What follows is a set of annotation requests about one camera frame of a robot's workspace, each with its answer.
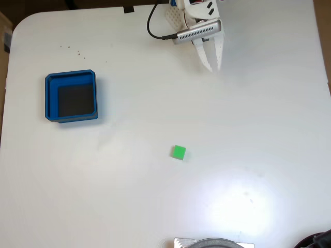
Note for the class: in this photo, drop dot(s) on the green cube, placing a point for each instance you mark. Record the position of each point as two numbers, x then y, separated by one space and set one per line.
178 152

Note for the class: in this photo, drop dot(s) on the blue square box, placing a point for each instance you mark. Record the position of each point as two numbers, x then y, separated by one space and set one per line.
51 98

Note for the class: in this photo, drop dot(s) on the black tape piece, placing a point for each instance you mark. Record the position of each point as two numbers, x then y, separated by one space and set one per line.
128 9

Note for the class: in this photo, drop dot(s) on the grey round object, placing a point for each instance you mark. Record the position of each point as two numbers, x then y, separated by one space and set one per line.
214 243

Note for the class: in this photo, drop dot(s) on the silver metal plate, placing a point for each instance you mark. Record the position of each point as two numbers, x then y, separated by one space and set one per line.
181 243

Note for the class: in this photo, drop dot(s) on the black round object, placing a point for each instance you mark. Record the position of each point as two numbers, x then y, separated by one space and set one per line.
318 240

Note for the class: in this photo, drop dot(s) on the silver camera box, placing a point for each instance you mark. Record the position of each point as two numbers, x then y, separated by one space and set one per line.
199 29

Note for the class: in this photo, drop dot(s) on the white perforated base plate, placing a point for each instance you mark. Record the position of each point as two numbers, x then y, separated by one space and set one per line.
174 16

